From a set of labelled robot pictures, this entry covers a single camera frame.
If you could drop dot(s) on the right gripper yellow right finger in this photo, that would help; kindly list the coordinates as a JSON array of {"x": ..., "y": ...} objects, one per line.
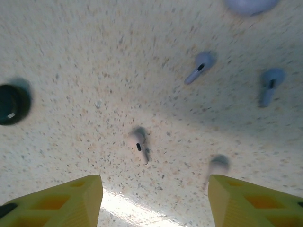
[{"x": 255, "y": 208}]

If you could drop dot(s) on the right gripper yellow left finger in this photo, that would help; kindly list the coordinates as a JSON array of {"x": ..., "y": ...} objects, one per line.
[{"x": 59, "y": 208}]

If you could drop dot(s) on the black earbud charging case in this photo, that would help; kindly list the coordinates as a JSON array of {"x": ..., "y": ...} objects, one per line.
[{"x": 11, "y": 104}]

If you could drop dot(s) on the purple earbud charging case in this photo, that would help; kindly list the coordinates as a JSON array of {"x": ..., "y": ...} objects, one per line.
[{"x": 251, "y": 6}]

